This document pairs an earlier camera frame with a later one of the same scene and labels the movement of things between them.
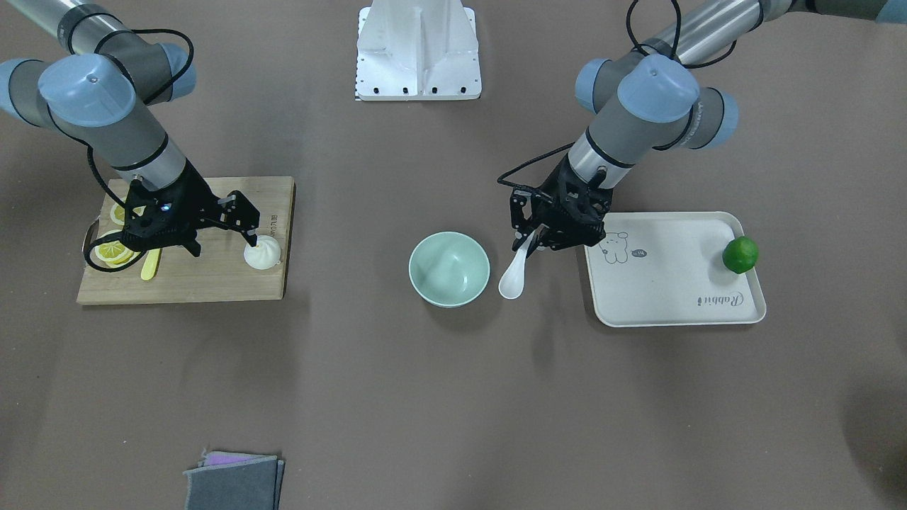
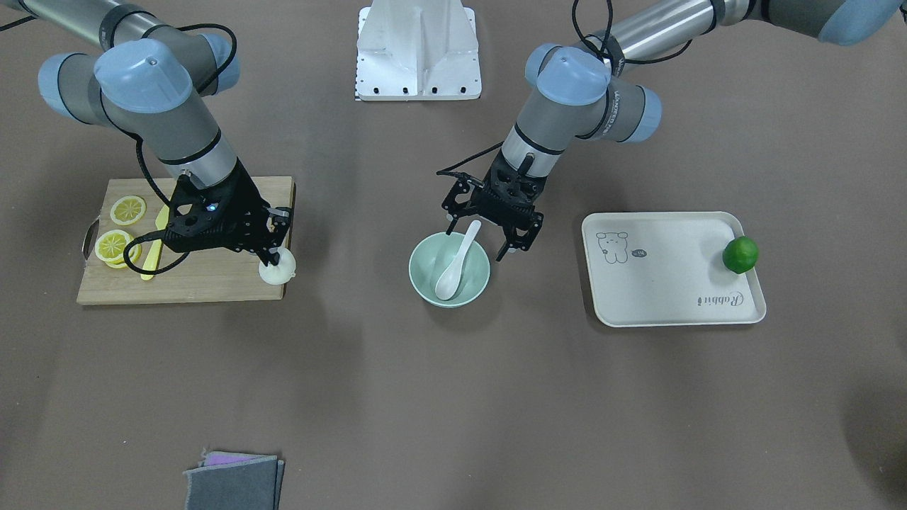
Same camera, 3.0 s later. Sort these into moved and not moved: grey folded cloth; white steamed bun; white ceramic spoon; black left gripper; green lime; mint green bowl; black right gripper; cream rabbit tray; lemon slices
Moved: white ceramic spoon; black left gripper; black right gripper; white steamed bun
Not moved: green lime; lemon slices; cream rabbit tray; mint green bowl; grey folded cloth
